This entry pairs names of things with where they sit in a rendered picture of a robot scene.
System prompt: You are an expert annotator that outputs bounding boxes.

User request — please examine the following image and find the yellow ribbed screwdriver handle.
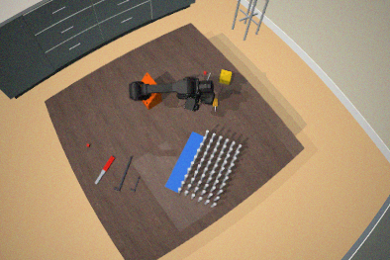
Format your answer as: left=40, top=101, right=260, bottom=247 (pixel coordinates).
left=213, top=98, right=218, bottom=112

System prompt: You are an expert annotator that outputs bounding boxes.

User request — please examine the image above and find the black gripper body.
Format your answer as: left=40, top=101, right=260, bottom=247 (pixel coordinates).
left=177, top=92, right=216, bottom=105

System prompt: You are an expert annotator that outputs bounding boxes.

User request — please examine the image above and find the blue rectangular strip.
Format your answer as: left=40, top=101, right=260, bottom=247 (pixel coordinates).
left=165, top=131, right=204, bottom=193

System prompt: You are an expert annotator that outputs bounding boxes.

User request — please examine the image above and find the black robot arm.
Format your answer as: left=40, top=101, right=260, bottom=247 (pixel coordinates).
left=129, top=77, right=214, bottom=112

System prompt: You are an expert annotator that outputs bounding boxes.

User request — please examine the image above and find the yellow box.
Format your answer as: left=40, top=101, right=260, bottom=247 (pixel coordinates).
left=219, top=69, right=233, bottom=85

